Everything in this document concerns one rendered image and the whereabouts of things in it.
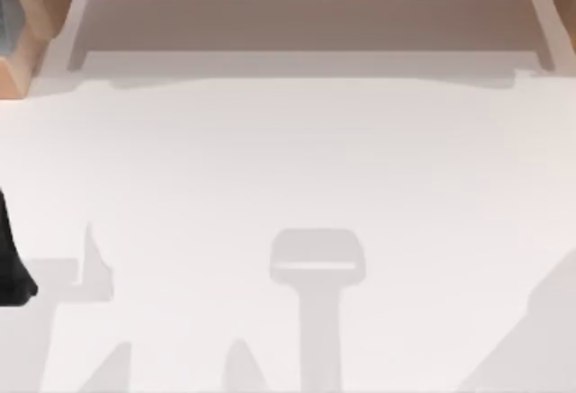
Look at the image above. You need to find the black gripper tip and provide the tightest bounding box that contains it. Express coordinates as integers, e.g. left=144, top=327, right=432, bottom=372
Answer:
left=0, top=189, right=39, bottom=308

